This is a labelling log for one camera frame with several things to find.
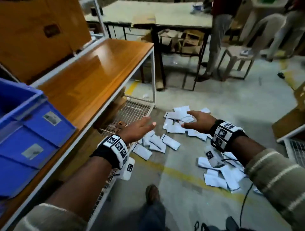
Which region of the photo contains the person's left hand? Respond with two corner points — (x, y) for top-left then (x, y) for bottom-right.
(118, 116), (157, 144)

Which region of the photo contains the person's right hand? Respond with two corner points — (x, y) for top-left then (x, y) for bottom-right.
(181, 110), (217, 134)

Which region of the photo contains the pile of white mailer packets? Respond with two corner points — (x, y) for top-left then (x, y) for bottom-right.
(131, 105), (262, 195)

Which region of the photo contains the person's left forearm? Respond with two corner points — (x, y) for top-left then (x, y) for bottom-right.
(13, 156), (112, 231)

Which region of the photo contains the person's right forearm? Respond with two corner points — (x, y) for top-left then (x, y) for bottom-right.
(232, 135), (305, 231)

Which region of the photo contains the person's left leg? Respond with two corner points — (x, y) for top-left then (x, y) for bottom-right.
(138, 200), (167, 231)

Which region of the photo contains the person's leg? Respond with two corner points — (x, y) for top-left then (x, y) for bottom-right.
(225, 216), (240, 231)
(138, 200), (167, 231)

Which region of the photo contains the person's right leg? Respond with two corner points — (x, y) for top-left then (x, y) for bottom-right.
(225, 216), (240, 231)

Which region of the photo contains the right wrist marker band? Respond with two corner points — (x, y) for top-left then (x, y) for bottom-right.
(209, 120), (248, 154)

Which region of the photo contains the wrist marker band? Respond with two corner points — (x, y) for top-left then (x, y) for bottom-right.
(209, 120), (248, 154)
(90, 135), (130, 170)

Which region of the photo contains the left wrist marker band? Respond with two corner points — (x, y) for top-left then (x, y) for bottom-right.
(90, 135), (130, 170)

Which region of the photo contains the brown cardboard tube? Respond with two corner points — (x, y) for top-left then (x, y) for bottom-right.
(154, 55), (165, 91)

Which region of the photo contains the beige plastic stool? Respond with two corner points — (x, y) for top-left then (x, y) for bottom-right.
(218, 45), (255, 81)

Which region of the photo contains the small open cardboard box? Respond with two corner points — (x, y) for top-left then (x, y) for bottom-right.
(158, 30), (181, 52)
(181, 30), (205, 55)

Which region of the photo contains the beige plastic chair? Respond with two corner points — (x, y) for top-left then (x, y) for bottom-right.
(241, 0), (289, 57)

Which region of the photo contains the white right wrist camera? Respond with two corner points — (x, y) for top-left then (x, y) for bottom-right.
(204, 145), (226, 169)

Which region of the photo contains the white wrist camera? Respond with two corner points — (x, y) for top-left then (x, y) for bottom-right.
(119, 157), (136, 181)
(204, 145), (226, 169)

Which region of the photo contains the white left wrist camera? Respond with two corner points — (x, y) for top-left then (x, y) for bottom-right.
(119, 157), (136, 181)

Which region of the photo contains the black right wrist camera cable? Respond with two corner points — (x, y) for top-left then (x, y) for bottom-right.
(239, 182), (254, 228)

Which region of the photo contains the black metal frame table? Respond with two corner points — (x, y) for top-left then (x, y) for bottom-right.
(85, 0), (214, 92)

